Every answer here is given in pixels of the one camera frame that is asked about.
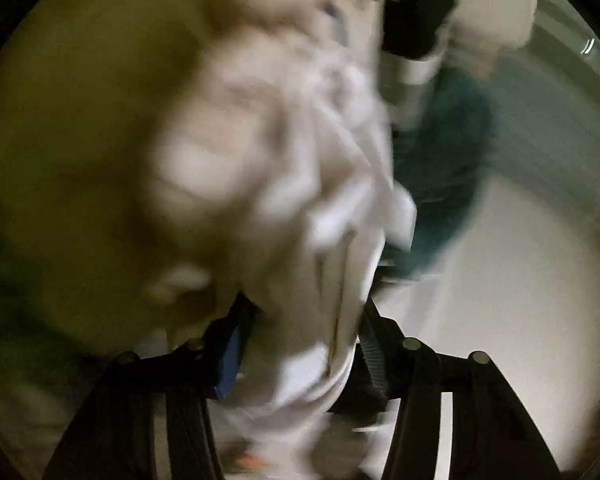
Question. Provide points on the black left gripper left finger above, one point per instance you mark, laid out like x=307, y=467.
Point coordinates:
x=222, y=348

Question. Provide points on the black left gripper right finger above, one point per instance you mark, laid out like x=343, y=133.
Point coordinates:
x=400, y=367

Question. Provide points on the white cloth garment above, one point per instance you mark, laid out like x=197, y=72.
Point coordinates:
x=270, y=174

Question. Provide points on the floral fleece blanket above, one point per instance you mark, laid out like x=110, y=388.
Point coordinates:
x=83, y=87

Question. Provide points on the dark green garment pile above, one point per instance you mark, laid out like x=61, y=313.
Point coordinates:
x=441, y=163

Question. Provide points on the black grey white folded garment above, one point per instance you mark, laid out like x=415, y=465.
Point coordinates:
x=413, y=44

